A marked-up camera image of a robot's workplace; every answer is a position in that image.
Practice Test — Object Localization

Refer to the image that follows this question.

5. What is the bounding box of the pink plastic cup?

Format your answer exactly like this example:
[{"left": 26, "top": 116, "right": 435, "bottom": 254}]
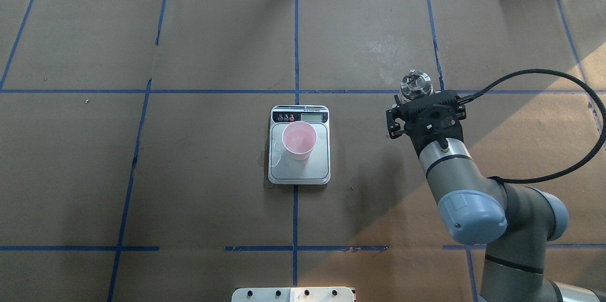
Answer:
[{"left": 282, "top": 121, "right": 317, "bottom": 160}]

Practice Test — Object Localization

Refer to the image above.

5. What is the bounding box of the silver digital kitchen scale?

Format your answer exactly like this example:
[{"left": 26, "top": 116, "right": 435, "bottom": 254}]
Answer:
[{"left": 267, "top": 105, "right": 331, "bottom": 185}]

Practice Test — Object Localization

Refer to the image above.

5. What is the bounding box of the clear glass sauce bottle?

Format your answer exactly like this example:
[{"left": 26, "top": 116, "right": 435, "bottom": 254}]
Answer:
[{"left": 401, "top": 69, "right": 434, "bottom": 100}]

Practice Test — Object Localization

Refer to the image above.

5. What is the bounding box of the white pillar with base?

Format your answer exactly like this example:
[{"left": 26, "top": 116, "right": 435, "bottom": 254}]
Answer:
[{"left": 231, "top": 286, "right": 356, "bottom": 302}]

